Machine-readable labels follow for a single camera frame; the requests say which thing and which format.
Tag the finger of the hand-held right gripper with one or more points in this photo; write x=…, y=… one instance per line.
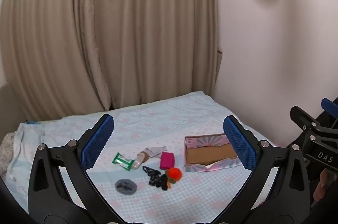
x=306, y=119
x=329, y=107

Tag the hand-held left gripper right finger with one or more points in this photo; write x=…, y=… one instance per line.
x=240, y=146

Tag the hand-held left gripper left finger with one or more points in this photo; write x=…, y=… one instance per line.
x=96, y=146

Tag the pink patterned cardboard box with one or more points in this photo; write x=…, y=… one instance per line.
x=211, y=154

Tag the grey cloth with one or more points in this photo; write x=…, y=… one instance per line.
x=155, y=151

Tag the person's right hand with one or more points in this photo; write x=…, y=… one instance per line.
x=320, y=184

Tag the green and white packet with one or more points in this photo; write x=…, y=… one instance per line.
x=122, y=161

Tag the small clear bottle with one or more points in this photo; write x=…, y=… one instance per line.
x=139, y=160

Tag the rolled grey sock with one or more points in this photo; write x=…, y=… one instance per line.
x=126, y=187

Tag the black lace cloth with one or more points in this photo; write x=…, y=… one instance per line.
x=153, y=176

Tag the small blue item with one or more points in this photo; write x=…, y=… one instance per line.
x=33, y=122

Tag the orange pompom toy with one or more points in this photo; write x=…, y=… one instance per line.
x=174, y=173

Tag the checked bed sheet with bows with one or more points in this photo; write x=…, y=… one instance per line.
x=163, y=118

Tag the black sock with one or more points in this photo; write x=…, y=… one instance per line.
x=164, y=184

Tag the white fluffy blanket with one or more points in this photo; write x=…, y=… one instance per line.
x=5, y=155

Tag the beige curtain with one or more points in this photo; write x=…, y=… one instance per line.
x=105, y=28

